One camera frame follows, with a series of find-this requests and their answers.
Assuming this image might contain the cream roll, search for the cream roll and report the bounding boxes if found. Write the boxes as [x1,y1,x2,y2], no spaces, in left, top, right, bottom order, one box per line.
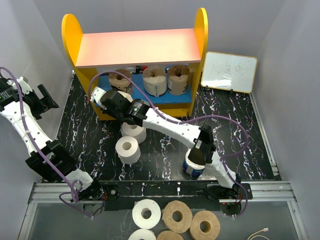
[117,90,133,102]
[142,65,167,98]

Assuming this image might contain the cream roll front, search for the cream roll front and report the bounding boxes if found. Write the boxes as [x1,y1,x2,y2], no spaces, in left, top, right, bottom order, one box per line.
[142,65,167,98]

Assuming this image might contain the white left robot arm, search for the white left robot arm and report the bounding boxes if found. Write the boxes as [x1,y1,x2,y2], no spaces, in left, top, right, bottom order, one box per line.
[0,76,104,200]

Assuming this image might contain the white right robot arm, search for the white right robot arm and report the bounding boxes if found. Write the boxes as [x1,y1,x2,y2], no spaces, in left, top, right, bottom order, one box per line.
[91,87,241,199]

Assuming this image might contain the yellow shelf with coloured boards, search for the yellow shelf with coloured boards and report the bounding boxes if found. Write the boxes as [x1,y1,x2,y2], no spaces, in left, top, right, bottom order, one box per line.
[61,7,209,117]

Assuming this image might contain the red black marker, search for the red black marker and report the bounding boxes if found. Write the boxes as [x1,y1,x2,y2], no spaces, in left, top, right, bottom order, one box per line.
[134,65,147,74]

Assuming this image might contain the blue wrapped white roll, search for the blue wrapped white roll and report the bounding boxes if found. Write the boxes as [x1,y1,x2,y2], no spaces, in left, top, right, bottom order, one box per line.
[182,148,205,178]

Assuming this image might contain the white spare roll foreground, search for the white spare roll foreground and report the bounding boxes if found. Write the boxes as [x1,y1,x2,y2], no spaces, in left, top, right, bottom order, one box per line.
[132,199,162,230]

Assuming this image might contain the brown spare roll middle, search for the brown spare roll middle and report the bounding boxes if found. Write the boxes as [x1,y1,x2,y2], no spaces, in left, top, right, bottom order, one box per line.
[162,200,193,234]

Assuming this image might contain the brown spare roll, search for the brown spare roll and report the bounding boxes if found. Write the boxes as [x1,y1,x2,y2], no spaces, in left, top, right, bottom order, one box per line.
[156,230,184,240]
[162,200,193,234]
[189,210,221,240]

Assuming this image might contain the white spare roll bottom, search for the white spare roll bottom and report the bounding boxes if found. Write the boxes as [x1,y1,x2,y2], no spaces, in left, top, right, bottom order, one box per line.
[128,229,157,240]

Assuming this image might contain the brown spare roll bottom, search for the brown spare roll bottom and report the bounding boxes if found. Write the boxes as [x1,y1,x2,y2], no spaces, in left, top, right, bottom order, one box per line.
[156,230,184,240]

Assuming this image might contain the brown spare roll right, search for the brown spare roll right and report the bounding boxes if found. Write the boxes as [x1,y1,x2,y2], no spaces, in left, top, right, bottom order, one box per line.
[189,210,221,240]

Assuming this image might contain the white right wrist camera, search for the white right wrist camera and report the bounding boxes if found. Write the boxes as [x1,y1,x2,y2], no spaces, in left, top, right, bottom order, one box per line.
[89,86,106,107]

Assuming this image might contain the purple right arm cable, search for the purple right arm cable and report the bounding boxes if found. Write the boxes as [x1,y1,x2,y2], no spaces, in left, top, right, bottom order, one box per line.
[88,71,250,218]

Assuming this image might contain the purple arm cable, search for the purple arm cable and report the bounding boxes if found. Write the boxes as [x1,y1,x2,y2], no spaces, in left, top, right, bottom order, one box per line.
[0,66,96,218]
[88,71,250,218]

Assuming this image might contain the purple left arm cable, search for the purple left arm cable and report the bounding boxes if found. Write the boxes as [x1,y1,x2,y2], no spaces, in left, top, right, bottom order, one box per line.
[0,66,96,218]

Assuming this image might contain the small whiteboard yellow frame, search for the small whiteboard yellow frame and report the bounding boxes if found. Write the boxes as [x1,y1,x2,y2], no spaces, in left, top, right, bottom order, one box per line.
[201,51,258,94]

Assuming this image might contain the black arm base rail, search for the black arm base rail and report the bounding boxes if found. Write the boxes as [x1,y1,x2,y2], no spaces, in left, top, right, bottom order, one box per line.
[79,180,253,211]

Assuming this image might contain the white cable with connector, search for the white cable with connector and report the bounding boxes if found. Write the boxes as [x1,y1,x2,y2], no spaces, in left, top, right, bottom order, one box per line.
[247,227,270,240]

